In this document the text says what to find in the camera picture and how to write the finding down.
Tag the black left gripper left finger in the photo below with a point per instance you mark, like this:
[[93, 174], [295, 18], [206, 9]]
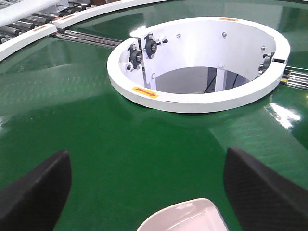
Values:
[[35, 201]]

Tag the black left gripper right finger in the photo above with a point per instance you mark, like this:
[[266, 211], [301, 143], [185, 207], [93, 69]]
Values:
[[262, 199]]

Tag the beige plastic dustpan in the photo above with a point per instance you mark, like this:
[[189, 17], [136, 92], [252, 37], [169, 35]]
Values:
[[194, 215]]

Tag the steel rollers right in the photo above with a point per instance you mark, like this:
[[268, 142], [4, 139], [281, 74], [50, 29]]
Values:
[[295, 77]]

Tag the steel rollers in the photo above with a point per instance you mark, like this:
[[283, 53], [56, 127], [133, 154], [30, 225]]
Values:
[[295, 77], [87, 38]]

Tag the yellow arrow warning sticker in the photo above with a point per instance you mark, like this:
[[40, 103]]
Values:
[[146, 92]]

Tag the white outer rim left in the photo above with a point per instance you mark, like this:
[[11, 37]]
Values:
[[26, 8]]

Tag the steel rollers upper left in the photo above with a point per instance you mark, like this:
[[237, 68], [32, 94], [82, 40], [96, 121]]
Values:
[[87, 38]]

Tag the black bearing block left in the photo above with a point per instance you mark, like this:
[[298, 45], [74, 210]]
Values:
[[135, 57]]

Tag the black bearing block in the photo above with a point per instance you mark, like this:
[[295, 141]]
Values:
[[135, 57], [151, 45]]

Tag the orange sticker far rim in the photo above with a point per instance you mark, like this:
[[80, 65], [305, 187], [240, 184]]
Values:
[[229, 19]]

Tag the black bearing block right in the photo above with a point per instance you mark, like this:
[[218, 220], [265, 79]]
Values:
[[151, 45]]

